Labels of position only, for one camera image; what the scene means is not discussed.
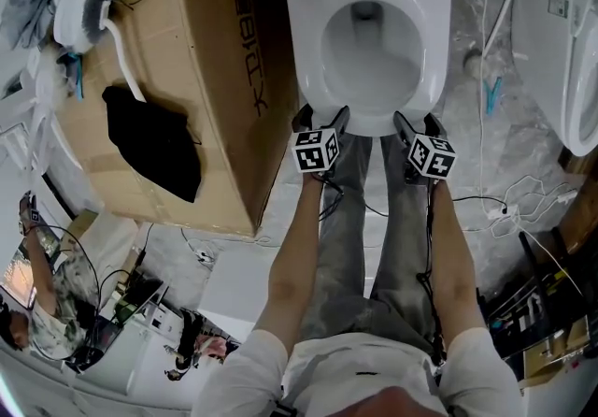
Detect tangled white cables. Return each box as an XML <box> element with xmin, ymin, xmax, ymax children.
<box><xmin>490</xmin><ymin>174</ymin><xmax>585</xmax><ymax>295</ymax></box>

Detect large cardboard box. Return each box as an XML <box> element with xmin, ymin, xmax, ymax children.
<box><xmin>46</xmin><ymin>0</ymin><xmax>300</xmax><ymax>238</ymax></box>

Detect white cabinet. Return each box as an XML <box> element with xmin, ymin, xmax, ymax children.
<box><xmin>0</xmin><ymin>302</ymin><xmax>211</xmax><ymax>417</ymax></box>

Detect grey laptop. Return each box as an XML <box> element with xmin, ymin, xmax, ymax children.
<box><xmin>116</xmin><ymin>277</ymin><xmax>169</xmax><ymax>327</ymax></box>

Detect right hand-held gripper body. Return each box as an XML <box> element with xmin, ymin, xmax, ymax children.
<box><xmin>402</xmin><ymin>134</ymin><xmax>457</xmax><ymax>185</ymax></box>

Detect white power strip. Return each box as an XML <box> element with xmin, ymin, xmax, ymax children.
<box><xmin>181</xmin><ymin>227</ymin><xmax>216</xmax><ymax>266</ymax></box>
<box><xmin>485</xmin><ymin>204</ymin><xmax>520</xmax><ymax>221</ymax></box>

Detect white brush with grey bristles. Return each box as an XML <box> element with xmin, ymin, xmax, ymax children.
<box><xmin>53</xmin><ymin>0</ymin><xmax>149</xmax><ymax>103</ymax></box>

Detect long white cable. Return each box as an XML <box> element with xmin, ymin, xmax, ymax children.
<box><xmin>478</xmin><ymin>0</ymin><xmax>491</xmax><ymax>220</ymax></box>

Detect white toilet seat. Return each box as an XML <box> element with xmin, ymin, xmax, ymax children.
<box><xmin>285</xmin><ymin>0</ymin><xmax>452</xmax><ymax>124</ymax></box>

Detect white smart toilet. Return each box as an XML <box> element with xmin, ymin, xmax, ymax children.
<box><xmin>511</xmin><ymin>0</ymin><xmax>598</xmax><ymax>158</ymax></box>

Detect black cloth bag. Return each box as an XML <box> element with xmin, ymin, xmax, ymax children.
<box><xmin>101</xmin><ymin>85</ymin><xmax>203</xmax><ymax>205</ymax></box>

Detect white fluffy bundle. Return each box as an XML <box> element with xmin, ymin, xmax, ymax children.
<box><xmin>27</xmin><ymin>48</ymin><xmax>71</xmax><ymax>103</ymax></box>

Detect black metal rack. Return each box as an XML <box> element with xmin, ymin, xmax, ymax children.
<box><xmin>480</xmin><ymin>227</ymin><xmax>598</xmax><ymax>388</ymax></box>

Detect person's left forearm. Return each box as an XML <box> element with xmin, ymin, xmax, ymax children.
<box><xmin>254</xmin><ymin>171</ymin><xmax>326</xmax><ymax>346</ymax></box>

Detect black framed screen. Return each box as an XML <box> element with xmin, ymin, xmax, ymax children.
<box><xmin>0</xmin><ymin>255</ymin><xmax>38</xmax><ymax>309</ymax></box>

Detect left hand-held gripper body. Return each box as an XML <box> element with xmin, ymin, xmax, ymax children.
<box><xmin>292</xmin><ymin>127</ymin><xmax>340</xmax><ymax>173</ymax></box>

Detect brown wooden planks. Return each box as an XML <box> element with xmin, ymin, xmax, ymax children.
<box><xmin>555</xmin><ymin>146</ymin><xmax>598</xmax><ymax>257</ymax></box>

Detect white stick toilet brush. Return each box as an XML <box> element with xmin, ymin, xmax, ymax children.
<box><xmin>463</xmin><ymin>0</ymin><xmax>518</xmax><ymax>78</ymax></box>

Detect person's chin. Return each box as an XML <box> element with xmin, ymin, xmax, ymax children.
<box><xmin>343</xmin><ymin>385</ymin><xmax>445</xmax><ymax>417</ymax></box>

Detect person's right forearm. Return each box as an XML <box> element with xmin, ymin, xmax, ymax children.
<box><xmin>427</xmin><ymin>179</ymin><xmax>490</xmax><ymax>351</ymax></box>

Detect person's grey trousers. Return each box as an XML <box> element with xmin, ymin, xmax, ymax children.
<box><xmin>298</xmin><ymin>132</ymin><xmax>440</xmax><ymax>351</ymax></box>

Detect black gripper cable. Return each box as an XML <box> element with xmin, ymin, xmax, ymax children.
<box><xmin>415</xmin><ymin>179</ymin><xmax>508</xmax><ymax>367</ymax></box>
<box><xmin>317</xmin><ymin>171</ymin><xmax>389</xmax><ymax>220</ymax></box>

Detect person's white shirt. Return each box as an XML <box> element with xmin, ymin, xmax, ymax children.
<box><xmin>191</xmin><ymin>328</ymin><xmax>524</xmax><ymax>417</ymax></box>

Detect white flat box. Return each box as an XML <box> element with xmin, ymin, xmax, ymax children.
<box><xmin>198</xmin><ymin>251</ymin><xmax>281</xmax><ymax>341</ymax></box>

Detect white toilet with tank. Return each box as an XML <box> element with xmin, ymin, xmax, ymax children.
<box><xmin>222</xmin><ymin>0</ymin><xmax>534</xmax><ymax>138</ymax></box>

